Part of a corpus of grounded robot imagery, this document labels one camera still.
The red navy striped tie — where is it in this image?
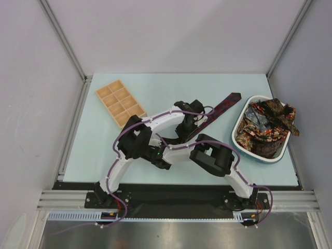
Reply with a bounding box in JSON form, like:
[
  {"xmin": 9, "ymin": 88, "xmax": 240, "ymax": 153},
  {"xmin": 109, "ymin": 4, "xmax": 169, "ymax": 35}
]
[{"xmin": 186, "ymin": 92, "xmax": 242, "ymax": 142}]

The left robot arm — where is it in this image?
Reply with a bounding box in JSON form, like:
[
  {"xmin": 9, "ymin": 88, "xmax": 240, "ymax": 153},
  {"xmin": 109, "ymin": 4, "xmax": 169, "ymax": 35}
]
[{"xmin": 92, "ymin": 100, "xmax": 215, "ymax": 208}]

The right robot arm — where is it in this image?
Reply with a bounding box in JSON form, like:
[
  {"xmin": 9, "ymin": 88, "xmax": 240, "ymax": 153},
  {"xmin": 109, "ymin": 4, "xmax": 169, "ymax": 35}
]
[{"xmin": 142, "ymin": 134, "xmax": 258, "ymax": 208}]

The white laundry basket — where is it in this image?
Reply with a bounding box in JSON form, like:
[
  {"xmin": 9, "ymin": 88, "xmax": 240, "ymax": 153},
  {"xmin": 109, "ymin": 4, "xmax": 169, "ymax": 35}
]
[{"xmin": 231, "ymin": 95, "xmax": 299, "ymax": 163}]

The wooden compartment tray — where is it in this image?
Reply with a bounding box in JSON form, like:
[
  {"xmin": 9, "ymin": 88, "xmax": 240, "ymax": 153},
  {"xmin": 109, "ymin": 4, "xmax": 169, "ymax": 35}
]
[{"xmin": 95, "ymin": 79, "xmax": 147, "ymax": 129}]

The red floral patterned tie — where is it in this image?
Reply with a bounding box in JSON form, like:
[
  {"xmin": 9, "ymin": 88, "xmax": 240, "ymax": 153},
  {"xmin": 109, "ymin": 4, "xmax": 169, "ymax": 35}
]
[{"xmin": 235, "ymin": 118, "xmax": 288, "ymax": 155}]

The grey blue tie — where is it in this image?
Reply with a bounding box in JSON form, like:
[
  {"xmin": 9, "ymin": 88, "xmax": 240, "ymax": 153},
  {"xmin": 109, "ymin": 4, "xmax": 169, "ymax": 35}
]
[{"xmin": 244, "ymin": 106, "xmax": 271, "ymax": 131}]

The dark paisley tie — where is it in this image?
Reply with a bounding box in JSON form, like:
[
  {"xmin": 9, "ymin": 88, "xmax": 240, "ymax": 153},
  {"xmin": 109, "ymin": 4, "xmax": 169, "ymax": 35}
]
[{"xmin": 250, "ymin": 98, "xmax": 300, "ymax": 140}]

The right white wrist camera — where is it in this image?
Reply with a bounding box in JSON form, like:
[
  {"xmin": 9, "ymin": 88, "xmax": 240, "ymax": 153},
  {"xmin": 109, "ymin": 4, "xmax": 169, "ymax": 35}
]
[{"xmin": 149, "ymin": 138, "xmax": 162, "ymax": 147}]

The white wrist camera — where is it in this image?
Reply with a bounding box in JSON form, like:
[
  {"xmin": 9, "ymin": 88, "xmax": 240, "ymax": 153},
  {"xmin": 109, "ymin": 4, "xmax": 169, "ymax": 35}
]
[
  {"xmin": 192, "ymin": 115, "xmax": 208, "ymax": 128},
  {"xmin": 149, "ymin": 138, "xmax": 162, "ymax": 147}
]

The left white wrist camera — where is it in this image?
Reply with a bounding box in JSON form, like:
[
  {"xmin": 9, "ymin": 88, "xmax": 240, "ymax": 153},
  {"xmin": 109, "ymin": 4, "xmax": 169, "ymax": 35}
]
[{"xmin": 192, "ymin": 115, "xmax": 208, "ymax": 128}]

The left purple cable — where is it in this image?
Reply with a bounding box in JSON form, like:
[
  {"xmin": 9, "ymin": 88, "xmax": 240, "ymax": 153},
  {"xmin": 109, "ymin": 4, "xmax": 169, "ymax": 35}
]
[{"xmin": 50, "ymin": 105, "xmax": 216, "ymax": 236}]

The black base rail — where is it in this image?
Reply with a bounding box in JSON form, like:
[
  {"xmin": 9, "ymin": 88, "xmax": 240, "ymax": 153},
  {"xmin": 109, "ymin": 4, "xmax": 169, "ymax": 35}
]
[{"xmin": 52, "ymin": 182, "xmax": 301, "ymax": 219}]

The aluminium frame post left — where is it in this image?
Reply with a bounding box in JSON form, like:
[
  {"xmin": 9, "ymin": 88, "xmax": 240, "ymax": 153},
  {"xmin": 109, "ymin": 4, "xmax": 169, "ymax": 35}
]
[{"xmin": 38, "ymin": 0, "xmax": 93, "ymax": 81}]

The aluminium frame post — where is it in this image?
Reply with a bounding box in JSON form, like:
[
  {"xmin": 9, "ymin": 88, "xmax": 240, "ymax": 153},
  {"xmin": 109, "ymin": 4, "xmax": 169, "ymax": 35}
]
[
  {"xmin": 38, "ymin": 0, "xmax": 93, "ymax": 81},
  {"xmin": 266, "ymin": 0, "xmax": 314, "ymax": 79}
]

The grey cable duct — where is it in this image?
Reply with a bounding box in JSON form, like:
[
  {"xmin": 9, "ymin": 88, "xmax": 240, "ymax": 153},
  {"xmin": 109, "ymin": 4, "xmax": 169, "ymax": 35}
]
[{"xmin": 48, "ymin": 209, "xmax": 275, "ymax": 223}]

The aluminium frame post right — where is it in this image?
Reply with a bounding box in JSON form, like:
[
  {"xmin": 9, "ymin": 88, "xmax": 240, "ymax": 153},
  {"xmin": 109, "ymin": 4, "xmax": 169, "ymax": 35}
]
[{"xmin": 266, "ymin": 0, "xmax": 314, "ymax": 79}]

